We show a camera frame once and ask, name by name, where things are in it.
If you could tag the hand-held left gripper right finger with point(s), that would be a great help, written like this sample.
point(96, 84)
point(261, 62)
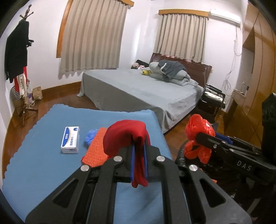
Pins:
point(145, 163)

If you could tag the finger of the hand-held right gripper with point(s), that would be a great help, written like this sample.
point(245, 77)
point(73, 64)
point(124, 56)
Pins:
point(207, 140)
point(224, 139)

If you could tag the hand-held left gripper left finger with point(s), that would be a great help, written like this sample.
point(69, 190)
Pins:
point(132, 168)

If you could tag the red plastic bag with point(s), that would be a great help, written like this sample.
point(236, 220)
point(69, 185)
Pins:
point(198, 125)

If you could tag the trash bin with black bag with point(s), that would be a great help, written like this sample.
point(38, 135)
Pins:
point(183, 160)

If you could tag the red cloth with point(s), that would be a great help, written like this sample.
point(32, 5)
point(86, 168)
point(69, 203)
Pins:
point(123, 133)

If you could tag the black chair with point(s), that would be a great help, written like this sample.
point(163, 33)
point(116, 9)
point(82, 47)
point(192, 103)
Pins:
point(211, 101)

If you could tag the large orange foam net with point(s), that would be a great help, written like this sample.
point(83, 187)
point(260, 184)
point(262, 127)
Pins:
point(94, 153)

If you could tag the blue glove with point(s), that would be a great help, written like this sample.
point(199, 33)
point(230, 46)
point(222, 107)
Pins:
point(90, 137)

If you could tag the folded grey blanket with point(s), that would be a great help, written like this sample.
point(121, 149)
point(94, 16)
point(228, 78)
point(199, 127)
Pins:
point(187, 83)

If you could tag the white and blue box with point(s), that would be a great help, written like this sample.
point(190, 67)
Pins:
point(70, 140)

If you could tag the wooden headboard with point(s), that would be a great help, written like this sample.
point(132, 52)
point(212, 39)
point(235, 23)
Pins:
point(198, 69)

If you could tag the bed with grey sheet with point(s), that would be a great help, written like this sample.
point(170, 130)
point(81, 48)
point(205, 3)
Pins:
point(133, 92)

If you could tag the wooden wardrobe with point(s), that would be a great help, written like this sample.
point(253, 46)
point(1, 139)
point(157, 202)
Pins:
point(258, 71)

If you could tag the dark grey garment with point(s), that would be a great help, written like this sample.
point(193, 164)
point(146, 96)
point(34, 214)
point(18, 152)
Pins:
point(172, 67)

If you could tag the grey pillows and clothes pile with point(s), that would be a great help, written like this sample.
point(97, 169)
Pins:
point(154, 69)

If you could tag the blue blanket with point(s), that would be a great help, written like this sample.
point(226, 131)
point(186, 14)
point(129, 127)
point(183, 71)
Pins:
point(43, 172)

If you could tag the yellow plush toy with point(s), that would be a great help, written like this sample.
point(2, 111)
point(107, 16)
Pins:
point(146, 73)

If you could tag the pink soft item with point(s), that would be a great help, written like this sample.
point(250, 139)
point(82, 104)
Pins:
point(137, 66)

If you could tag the black bag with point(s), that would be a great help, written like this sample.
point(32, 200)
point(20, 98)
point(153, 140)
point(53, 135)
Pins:
point(142, 62)

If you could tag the narrow beige curtain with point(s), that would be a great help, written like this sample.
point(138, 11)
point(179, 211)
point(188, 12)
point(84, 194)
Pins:
point(181, 36)

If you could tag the brown paper bag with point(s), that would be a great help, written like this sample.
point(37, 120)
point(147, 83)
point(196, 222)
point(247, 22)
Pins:
point(37, 93)

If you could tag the white air conditioner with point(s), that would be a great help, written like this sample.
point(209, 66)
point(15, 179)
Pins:
point(226, 17)

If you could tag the wooden coat rack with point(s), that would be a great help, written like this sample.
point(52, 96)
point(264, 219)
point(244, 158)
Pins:
point(23, 109)

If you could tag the short wooden pelmet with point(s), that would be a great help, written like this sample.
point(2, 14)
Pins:
point(183, 12)

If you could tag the wide beige curtain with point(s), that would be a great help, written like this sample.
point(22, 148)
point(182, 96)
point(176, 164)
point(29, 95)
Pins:
point(92, 36)

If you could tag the striped tote bag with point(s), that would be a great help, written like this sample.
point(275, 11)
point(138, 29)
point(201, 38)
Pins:
point(15, 94)

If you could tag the red garment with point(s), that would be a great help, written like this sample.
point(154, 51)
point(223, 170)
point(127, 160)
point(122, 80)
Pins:
point(16, 84)

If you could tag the long wooden pelmet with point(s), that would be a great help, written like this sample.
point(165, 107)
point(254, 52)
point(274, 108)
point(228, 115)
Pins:
point(128, 2)

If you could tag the black jacket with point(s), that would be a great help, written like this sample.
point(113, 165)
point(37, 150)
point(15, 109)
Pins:
point(16, 51)

